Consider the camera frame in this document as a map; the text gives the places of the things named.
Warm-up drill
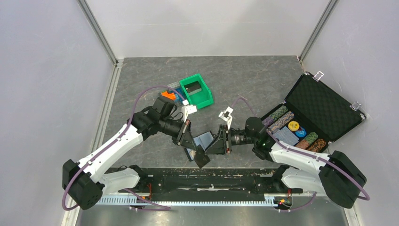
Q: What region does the black poker chip case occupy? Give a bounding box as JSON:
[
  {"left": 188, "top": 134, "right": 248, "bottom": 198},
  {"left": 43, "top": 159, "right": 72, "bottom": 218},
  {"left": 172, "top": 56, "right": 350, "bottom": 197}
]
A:
[{"left": 261, "top": 72, "right": 366, "bottom": 153}]

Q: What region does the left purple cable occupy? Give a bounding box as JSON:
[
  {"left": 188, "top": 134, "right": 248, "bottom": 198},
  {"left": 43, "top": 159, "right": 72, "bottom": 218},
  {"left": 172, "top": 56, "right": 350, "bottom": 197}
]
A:
[{"left": 61, "top": 86, "right": 188, "bottom": 212}]

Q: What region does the blue dealer button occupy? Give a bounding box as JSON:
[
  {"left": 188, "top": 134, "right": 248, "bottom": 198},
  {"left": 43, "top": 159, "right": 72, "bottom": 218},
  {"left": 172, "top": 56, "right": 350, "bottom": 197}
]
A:
[{"left": 295, "top": 128, "right": 307, "bottom": 138}]

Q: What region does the brown poker chip row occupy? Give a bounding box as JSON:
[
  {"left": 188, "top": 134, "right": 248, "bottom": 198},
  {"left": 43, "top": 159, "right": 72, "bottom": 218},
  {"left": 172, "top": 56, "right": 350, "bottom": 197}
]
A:
[{"left": 295, "top": 132, "right": 327, "bottom": 153}]

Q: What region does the yellow dealer button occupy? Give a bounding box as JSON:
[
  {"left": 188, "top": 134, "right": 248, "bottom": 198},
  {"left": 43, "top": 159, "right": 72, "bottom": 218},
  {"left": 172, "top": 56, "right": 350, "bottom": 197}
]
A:
[{"left": 287, "top": 121, "right": 301, "bottom": 132}]

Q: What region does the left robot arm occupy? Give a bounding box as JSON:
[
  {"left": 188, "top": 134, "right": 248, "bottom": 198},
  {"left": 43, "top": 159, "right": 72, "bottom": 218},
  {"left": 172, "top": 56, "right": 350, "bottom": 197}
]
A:
[{"left": 62, "top": 97, "right": 197, "bottom": 210}]

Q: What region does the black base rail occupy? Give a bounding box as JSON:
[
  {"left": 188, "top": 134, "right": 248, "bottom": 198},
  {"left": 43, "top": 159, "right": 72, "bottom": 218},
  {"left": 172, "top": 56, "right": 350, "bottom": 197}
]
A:
[{"left": 131, "top": 165, "right": 303, "bottom": 202}]

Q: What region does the orange curved piece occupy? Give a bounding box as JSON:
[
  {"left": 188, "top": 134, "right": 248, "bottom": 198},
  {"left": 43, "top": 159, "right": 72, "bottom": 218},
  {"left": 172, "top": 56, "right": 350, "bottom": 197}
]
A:
[{"left": 160, "top": 90, "right": 177, "bottom": 101}]

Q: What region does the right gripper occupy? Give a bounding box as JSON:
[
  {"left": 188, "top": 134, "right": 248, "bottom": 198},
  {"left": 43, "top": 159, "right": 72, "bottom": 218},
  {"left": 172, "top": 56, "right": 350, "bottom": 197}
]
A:
[{"left": 205, "top": 124, "right": 257, "bottom": 155}]

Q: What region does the blue grid tray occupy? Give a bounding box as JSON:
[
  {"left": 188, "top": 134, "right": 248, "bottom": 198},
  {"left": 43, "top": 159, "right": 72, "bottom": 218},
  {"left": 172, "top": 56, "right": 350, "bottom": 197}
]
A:
[{"left": 174, "top": 87, "right": 186, "bottom": 102}]

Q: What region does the green plastic bin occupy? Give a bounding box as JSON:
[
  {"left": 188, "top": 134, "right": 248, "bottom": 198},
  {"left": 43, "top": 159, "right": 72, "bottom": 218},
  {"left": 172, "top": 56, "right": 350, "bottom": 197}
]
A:
[{"left": 179, "top": 73, "right": 214, "bottom": 110}]

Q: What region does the upper poker chip row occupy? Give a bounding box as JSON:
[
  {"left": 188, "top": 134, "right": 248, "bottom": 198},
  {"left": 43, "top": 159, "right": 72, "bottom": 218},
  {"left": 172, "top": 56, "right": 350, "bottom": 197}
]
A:
[{"left": 263, "top": 105, "right": 288, "bottom": 125}]

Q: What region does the white comb cable strip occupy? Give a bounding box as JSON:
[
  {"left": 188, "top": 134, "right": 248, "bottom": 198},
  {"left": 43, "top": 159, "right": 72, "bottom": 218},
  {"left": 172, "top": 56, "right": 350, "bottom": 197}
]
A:
[{"left": 96, "top": 194, "right": 278, "bottom": 207}]

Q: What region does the grey brick block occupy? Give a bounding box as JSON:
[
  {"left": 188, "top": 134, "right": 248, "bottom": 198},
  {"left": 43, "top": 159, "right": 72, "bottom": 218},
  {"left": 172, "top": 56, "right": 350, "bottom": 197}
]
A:
[{"left": 167, "top": 81, "right": 181, "bottom": 89}]

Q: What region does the blue playing card deck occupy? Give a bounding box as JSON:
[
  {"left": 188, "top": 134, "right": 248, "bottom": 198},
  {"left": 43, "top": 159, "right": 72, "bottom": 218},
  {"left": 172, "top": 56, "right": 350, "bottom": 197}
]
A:
[{"left": 273, "top": 126, "right": 299, "bottom": 146}]

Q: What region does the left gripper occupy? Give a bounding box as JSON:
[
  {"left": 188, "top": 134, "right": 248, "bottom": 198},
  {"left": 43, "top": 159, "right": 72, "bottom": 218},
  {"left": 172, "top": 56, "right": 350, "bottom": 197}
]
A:
[{"left": 159, "top": 116, "right": 198, "bottom": 151}]

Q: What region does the black box in bin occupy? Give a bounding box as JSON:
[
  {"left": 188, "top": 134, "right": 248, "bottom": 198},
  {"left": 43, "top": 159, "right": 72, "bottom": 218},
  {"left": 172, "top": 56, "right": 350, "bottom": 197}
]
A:
[{"left": 184, "top": 81, "right": 202, "bottom": 96}]

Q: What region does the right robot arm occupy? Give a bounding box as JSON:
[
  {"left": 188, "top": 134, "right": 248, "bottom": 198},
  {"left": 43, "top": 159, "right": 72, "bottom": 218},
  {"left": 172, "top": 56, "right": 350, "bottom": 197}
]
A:
[{"left": 205, "top": 117, "right": 370, "bottom": 209}]

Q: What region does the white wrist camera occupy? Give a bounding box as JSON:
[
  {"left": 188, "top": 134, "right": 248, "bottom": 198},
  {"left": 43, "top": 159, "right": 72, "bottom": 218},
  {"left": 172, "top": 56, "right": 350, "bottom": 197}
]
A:
[
  {"left": 218, "top": 106, "right": 233, "bottom": 129},
  {"left": 181, "top": 99, "right": 197, "bottom": 122}
]

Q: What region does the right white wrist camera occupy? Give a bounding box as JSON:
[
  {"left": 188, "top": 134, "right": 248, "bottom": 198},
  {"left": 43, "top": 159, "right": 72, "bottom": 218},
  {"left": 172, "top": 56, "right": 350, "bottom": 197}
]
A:
[{"left": 218, "top": 106, "right": 233, "bottom": 129}]

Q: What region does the black leather card holder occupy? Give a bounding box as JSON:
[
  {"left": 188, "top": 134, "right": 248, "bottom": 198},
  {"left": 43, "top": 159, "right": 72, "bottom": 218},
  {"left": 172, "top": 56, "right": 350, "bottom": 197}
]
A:
[{"left": 184, "top": 131, "right": 215, "bottom": 161}]

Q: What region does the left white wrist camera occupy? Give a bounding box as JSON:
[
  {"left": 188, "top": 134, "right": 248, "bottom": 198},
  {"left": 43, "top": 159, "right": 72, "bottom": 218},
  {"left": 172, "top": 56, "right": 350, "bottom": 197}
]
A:
[{"left": 181, "top": 99, "right": 197, "bottom": 122}]

